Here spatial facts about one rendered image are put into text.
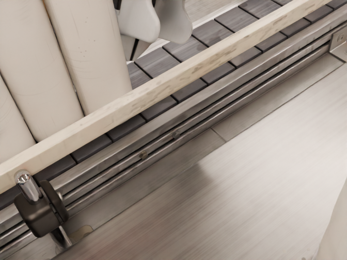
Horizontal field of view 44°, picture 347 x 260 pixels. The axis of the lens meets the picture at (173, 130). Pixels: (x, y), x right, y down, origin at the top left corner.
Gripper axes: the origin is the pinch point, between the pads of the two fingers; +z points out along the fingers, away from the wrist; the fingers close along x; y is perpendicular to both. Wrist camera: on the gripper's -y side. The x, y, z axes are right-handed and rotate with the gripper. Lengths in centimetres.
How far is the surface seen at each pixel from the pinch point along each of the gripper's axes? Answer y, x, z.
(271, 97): 7.1, 16.3, 2.7
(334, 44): 6.3, 25.7, -3.9
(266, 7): -0.9, 19.5, -5.0
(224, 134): 7.8, 9.7, 6.5
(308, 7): 4.8, 18.6, -7.3
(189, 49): -0.9, 9.3, 0.9
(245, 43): 4.8, 10.6, -2.8
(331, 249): 26.0, -5.2, -1.7
